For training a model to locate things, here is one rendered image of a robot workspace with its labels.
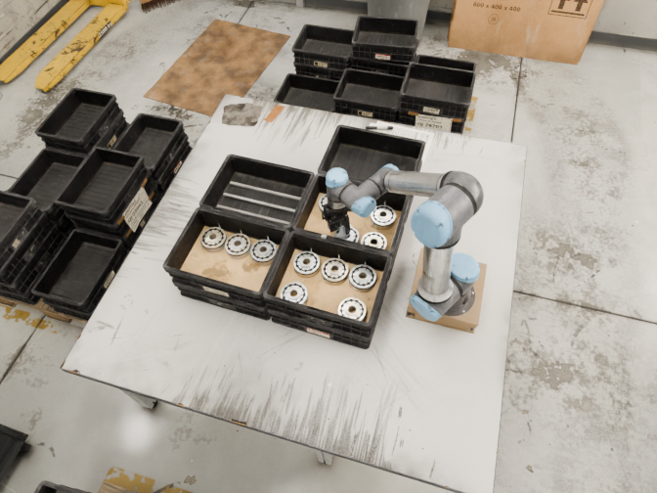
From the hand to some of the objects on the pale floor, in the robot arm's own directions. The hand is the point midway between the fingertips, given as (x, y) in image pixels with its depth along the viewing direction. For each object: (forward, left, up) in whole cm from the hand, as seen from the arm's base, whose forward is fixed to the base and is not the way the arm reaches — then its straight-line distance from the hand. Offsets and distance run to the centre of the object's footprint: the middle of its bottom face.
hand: (343, 231), depth 192 cm
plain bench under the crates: (+5, +1, -86) cm, 86 cm away
